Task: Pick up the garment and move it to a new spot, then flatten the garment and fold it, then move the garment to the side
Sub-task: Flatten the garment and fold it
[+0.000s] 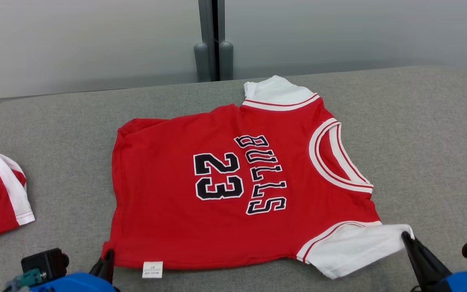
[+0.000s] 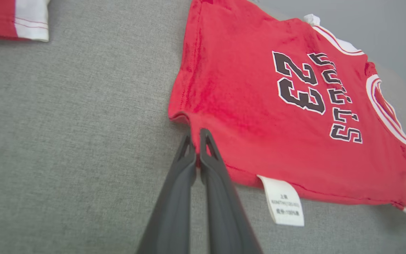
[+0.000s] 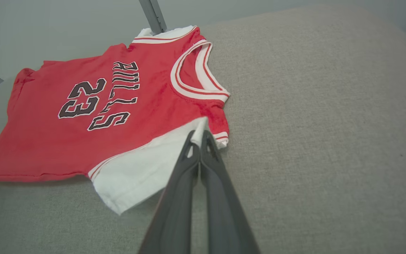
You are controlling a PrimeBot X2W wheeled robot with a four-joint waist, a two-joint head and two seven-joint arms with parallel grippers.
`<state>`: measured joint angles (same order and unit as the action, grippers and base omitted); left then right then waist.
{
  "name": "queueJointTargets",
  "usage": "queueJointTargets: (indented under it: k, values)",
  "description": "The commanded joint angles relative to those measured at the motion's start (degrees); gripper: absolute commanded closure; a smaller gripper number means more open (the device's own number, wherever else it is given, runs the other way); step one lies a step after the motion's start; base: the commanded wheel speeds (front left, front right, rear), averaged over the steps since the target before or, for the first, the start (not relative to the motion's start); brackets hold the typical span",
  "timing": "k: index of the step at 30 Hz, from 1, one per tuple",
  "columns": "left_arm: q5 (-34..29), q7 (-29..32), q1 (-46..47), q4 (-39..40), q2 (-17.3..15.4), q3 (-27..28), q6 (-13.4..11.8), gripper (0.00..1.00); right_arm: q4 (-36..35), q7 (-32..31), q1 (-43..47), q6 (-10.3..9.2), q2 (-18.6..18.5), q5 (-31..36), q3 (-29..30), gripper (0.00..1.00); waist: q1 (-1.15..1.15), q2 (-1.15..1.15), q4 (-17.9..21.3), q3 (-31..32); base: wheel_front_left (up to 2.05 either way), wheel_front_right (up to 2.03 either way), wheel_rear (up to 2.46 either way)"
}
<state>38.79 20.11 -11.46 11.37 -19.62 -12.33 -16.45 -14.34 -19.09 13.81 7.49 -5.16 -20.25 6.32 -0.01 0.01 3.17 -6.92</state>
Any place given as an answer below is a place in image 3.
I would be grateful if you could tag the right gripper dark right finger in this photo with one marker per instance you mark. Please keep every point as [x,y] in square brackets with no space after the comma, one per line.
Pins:
[224,211]

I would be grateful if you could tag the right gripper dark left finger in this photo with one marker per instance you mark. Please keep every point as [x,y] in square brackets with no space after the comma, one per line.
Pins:
[174,211]

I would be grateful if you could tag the grey metal post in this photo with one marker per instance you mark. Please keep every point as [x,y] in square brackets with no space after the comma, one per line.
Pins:
[153,14]

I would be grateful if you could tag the red Bulls 23 jersey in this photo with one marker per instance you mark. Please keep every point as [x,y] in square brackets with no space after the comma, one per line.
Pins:
[48,141]

